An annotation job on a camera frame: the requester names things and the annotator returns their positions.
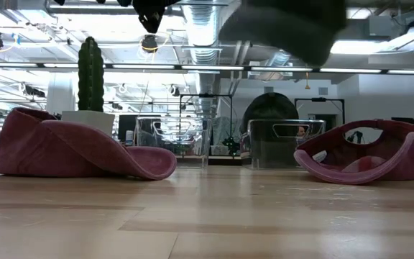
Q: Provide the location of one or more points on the green cactus plant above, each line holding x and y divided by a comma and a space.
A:
90, 72

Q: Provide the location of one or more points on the long ceiling light strip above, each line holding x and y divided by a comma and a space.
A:
210, 67

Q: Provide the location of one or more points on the black computer monitor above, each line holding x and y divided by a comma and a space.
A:
126, 124

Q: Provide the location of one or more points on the white hexagonal plant pot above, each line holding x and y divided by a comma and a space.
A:
95, 118

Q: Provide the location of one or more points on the small white bottle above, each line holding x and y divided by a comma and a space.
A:
129, 138

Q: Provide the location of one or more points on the clear plastic bin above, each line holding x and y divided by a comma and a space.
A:
146, 151
313, 133

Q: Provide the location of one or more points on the small dark green plant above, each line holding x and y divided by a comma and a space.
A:
231, 145

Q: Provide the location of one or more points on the orange hanging cone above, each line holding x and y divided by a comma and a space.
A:
306, 85

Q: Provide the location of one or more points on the person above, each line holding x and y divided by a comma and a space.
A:
301, 132

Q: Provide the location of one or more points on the bright ceiling light panel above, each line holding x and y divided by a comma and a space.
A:
372, 45

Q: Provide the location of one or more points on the silver ceiling air duct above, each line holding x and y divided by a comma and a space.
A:
203, 28

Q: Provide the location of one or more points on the black metal rig frame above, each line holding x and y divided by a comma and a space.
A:
207, 95
318, 99

